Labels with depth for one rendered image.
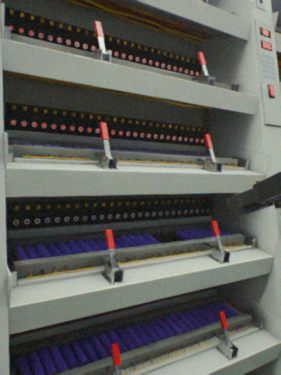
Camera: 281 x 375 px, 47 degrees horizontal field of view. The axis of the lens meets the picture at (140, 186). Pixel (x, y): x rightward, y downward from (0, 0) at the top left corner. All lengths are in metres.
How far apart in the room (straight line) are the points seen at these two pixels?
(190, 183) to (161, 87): 0.21
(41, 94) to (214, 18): 0.45
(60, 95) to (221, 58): 0.48
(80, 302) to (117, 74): 0.41
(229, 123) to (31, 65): 0.57
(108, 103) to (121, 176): 0.30
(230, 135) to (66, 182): 0.54
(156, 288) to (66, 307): 0.17
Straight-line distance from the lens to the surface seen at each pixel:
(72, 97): 0.80
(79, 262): 0.61
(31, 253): 0.63
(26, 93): 0.77
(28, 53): 0.58
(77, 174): 0.54
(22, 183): 0.52
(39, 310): 0.54
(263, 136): 0.87
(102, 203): 0.72
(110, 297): 0.58
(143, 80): 0.67
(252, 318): 0.92
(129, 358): 0.70
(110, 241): 0.59
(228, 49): 1.01
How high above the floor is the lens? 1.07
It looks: 5 degrees up
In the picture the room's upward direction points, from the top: 4 degrees counter-clockwise
